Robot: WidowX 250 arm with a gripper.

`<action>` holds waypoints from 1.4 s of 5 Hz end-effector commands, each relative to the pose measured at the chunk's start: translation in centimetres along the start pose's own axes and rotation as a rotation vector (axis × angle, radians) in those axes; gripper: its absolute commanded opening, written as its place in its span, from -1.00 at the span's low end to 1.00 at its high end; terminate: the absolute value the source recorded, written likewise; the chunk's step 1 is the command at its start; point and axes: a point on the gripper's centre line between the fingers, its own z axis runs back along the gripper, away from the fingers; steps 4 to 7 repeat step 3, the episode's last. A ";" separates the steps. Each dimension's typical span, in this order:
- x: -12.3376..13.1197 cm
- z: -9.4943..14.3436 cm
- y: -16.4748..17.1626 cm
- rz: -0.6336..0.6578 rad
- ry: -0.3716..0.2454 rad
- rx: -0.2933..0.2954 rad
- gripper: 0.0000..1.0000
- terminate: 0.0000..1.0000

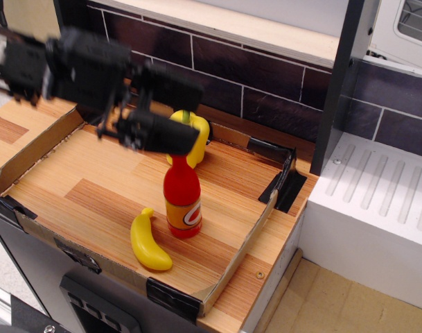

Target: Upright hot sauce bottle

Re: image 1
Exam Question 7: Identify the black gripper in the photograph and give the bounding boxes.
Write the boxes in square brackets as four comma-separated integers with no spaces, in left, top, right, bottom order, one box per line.
[44,27,204,155]

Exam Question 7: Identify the red hot sauce bottle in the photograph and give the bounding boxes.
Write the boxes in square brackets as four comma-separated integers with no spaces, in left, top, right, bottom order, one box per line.
[164,155,202,239]

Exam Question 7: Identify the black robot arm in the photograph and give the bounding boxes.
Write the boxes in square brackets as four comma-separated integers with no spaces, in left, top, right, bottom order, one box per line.
[0,27,203,155]

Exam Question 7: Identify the cardboard fence with black tape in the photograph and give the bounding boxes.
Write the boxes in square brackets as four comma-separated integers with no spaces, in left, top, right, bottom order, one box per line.
[0,99,315,325]

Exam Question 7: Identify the yellow toy bell pepper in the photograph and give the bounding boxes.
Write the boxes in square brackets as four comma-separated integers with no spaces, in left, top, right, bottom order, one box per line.
[170,110,210,169]

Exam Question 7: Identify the black left cabinet panel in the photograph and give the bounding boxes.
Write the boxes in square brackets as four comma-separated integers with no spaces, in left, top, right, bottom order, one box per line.
[53,0,106,36]

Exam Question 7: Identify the yellow toy banana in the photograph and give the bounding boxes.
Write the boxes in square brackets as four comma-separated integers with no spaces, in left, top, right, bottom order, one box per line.
[130,207,173,271]

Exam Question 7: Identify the light wooden shelf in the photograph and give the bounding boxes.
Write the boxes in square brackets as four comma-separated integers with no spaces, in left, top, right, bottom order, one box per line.
[99,1,340,69]

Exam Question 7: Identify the black oven control panel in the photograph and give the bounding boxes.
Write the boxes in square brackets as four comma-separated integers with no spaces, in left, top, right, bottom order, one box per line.
[60,275,141,333]

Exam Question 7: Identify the white ribbed sink drainboard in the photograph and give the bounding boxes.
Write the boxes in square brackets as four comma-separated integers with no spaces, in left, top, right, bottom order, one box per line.
[299,134,422,309]

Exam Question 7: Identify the white appliance with window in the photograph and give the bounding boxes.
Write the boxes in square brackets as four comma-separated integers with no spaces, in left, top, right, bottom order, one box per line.
[369,0,422,69]

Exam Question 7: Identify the black vertical cabinet post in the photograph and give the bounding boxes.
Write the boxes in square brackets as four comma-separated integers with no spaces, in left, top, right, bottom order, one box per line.
[310,0,380,176]

